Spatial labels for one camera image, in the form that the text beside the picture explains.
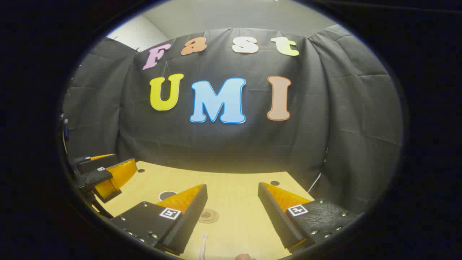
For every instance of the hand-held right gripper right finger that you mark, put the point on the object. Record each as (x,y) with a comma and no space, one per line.
(276,216)

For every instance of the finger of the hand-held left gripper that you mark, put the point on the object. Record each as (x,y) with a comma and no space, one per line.
(97,163)
(95,177)

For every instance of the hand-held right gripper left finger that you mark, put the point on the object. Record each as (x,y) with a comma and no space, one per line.
(187,216)

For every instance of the round cork coaster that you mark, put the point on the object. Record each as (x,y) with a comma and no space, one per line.
(209,216)

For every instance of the white pink toothbrush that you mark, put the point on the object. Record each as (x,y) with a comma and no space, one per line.
(203,247)

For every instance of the light wooden desktop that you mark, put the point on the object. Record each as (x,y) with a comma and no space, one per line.
(234,202)

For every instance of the black backdrop cloth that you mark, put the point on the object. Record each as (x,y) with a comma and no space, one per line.
(325,126)

